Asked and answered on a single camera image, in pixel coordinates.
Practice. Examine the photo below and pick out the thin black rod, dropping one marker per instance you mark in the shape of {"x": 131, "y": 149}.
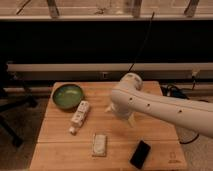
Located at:
{"x": 143, "y": 37}

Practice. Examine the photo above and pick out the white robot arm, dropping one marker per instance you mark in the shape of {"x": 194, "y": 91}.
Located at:
{"x": 127, "y": 96}

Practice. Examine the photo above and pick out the white tube bottle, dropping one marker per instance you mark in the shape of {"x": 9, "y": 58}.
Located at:
{"x": 79, "y": 117}

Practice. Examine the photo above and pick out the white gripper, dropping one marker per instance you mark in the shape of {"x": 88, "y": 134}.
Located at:
{"x": 122, "y": 113}

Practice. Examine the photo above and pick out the black smartphone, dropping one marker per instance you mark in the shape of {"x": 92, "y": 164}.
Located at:
{"x": 139, "y": 156}

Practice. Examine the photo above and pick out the green ceramic bowl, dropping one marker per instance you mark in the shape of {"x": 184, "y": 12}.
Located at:
{"x": 67, "y": 96}

